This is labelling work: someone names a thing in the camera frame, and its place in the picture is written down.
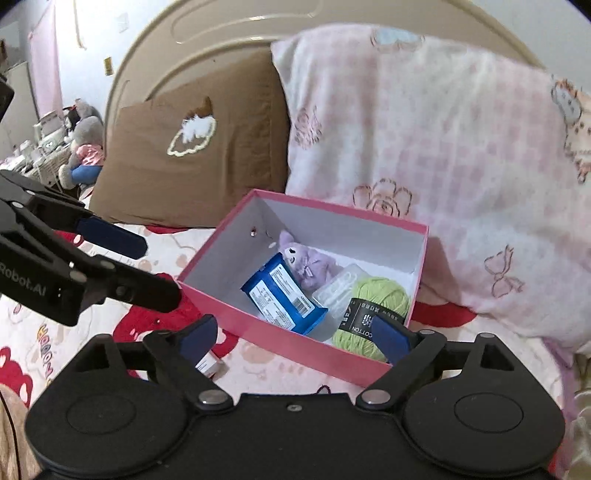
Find purple plush toy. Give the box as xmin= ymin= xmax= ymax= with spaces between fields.
xmin=276 ymin=229 xmax=345 ymax=292

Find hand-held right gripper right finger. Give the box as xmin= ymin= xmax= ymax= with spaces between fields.
xmin=355 ymin=316 xmax=515 ymax=410

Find thin black cable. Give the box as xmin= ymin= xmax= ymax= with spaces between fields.
xmin=0 ymin=382 xmax=25 ymax=480

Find green yarn ball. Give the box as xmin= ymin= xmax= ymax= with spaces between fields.
xmin=331 ymin=275 xmax=411 ymax=364

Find cluttered white nightstand items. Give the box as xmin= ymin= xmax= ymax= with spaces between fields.
xmin=0 ymin=111 xmax=75 ymax=186

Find pink cardboard box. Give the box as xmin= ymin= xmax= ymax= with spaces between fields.
xmin=176 ymin=188 xmax=430 ymax=390

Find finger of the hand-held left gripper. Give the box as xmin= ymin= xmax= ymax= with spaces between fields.
xmin=0 ymin=169 xmax=149 ymax=260
xmin=0 ymin=202 xmax=184 ymax=313

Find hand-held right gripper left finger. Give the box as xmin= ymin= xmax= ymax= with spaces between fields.
xmin=74 ymin=314 xmax=235 ymax=412

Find blue snack packet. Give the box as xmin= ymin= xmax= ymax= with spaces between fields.
xmin=239 ymin=252 xmax=330 ymax=336

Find pink checked pillow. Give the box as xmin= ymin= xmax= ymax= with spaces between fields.
xmin=270 ymin=22 xmax=591 ymax=357

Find brown pillow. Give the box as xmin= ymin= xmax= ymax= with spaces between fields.
xmin=91 ymin=47 xmax=291 ymax=230

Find clear plastic case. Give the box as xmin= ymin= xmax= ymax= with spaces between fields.
xmin=311 ymin=263 xmax=364 ymax=320

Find grey plush toy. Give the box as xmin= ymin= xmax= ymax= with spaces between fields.
xmin=58 ymin=98 xmax=108 ymax=191

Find beige bed headboard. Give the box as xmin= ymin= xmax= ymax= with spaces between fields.
xmin=103 ymin=0 xmax=551 ymax=153

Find pink curtain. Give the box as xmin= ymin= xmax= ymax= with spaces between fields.
xmin=27 ymin=0 xmax=64 ymax=117

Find small white cardboard box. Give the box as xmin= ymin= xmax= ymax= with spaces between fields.
xmin=194 ymin=351 xmax=228 ymax=380

